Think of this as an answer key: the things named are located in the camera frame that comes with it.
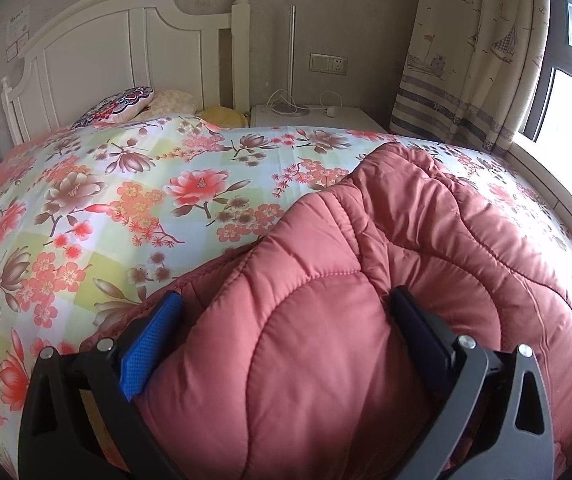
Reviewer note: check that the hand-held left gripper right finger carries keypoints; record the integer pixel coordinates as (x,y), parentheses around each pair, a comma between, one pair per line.
(418,325)

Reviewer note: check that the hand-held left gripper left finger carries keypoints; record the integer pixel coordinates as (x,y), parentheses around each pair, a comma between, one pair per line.
(148,345)

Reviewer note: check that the pink quilted jacket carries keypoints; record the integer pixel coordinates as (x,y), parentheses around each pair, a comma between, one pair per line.
(341,260)

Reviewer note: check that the white window sill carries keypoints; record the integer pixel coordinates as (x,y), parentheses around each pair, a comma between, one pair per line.
(556,175)

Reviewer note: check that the floral bed sheet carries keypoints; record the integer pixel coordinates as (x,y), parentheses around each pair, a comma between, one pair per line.
(116,185)

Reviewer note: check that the white nightstand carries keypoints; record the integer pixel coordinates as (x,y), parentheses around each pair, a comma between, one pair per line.
(356,120)

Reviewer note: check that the dark framed window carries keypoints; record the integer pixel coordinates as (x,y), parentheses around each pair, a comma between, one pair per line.
(541,85)

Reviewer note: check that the yellow pillow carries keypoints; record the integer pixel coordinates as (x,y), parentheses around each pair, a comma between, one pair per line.
(223,116)

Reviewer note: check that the mandala patterned pillow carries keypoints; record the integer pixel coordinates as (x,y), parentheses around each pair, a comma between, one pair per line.
(116,105)

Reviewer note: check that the cream checkered pillow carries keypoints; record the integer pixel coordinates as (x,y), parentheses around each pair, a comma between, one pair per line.
(171,102)

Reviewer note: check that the white wooden headboard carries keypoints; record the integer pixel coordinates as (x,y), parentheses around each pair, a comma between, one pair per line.
(91,60)

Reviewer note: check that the sailboat print curtain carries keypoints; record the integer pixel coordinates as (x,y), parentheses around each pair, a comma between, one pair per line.
(456,35)

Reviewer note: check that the silver pole lamp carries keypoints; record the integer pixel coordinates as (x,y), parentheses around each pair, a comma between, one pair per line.
(291,60)

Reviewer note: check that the beige wall socket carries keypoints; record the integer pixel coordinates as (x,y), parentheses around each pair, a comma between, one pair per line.
(339,65)

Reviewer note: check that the beige wall switch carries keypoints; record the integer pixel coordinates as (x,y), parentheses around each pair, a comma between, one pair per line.
(319,62)

